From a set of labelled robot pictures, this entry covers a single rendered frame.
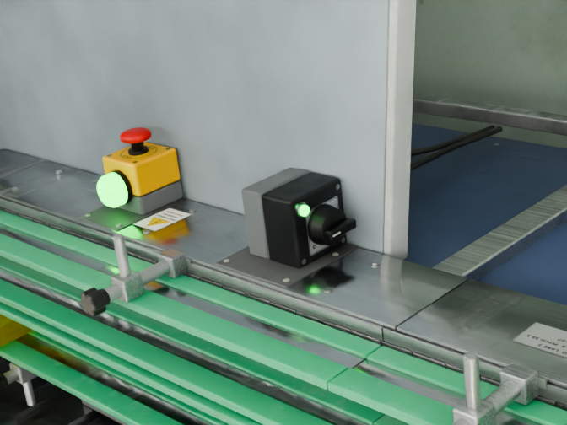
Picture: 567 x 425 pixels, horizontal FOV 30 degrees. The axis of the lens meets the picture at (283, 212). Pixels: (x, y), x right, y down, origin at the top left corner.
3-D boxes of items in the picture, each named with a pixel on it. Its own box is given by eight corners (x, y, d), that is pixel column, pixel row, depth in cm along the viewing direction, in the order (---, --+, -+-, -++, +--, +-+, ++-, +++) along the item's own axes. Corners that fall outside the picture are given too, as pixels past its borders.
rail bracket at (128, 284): (172, 265, 123) (78, 311, 115) (162, 207, 121) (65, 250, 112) (194, 273, 121) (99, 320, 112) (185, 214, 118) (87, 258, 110)
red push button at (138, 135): (117, 157, 136) (112, 132, 135) (141, 147, 139) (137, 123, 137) (136, 162, 133) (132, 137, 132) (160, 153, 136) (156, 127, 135)
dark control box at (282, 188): (299, 228, 124) (248, 254, 119) (292, 164, 122) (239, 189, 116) (352, 242, 119) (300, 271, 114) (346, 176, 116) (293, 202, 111)
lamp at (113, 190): (114, 199, 137) (95, 207, 135) (108, 167, 136) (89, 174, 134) (135, 206, 134) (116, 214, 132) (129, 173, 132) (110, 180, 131)
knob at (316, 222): (337, 235, 117) (360, 241, 115) (309, 250, 114) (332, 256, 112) (332, 197, 115) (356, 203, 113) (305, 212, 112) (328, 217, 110)
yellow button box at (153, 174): (153, 187, 143) (110, 207, 139) (144, 135, 140) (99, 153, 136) (187, 196, 138) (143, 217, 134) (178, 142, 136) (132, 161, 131)
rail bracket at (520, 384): (509, 383, 92) (413, 458, 84) (505, 308, 89) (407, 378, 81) (548, 397, 89) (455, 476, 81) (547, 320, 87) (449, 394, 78)
